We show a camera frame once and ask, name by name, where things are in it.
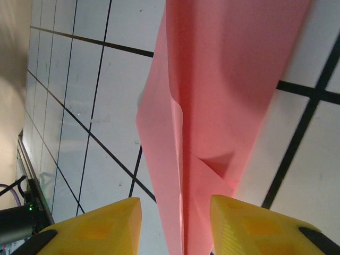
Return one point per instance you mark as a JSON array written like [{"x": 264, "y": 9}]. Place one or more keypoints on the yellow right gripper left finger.
[{"x": 106, "y": 231}]

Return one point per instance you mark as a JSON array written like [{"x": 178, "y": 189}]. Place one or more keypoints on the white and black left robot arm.
[{"x": 13, "y": 220}]

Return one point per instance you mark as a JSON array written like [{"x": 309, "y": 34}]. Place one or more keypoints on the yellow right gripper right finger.
[{"x": 252, "y": 233}]

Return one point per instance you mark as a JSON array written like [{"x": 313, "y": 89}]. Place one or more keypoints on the aluminium side rail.
[{"x": 34, "y": 183}]

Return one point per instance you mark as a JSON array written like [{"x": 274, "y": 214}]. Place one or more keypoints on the pink paper sheet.
[{"x": 212, "y": 79}]

